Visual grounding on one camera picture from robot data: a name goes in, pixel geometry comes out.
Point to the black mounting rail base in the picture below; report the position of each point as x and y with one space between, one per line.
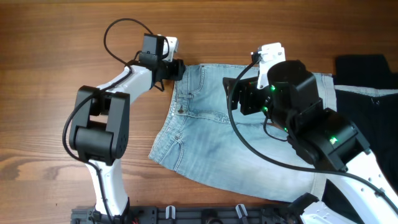
266 214

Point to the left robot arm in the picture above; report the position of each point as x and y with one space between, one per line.
99 124

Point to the black clothes pile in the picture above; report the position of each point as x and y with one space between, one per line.
364 90

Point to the left white rail clip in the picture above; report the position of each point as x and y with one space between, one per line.
170 212

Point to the right white rail clip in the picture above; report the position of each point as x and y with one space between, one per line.
241 211

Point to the light blue denim jeans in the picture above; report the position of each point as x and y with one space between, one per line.
202 141

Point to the white rail clip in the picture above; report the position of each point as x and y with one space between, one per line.
241 211
170 212

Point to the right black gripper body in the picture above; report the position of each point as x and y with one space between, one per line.
232 93

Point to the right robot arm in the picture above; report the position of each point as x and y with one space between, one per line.
328 142

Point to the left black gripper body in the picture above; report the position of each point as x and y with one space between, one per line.
170 70

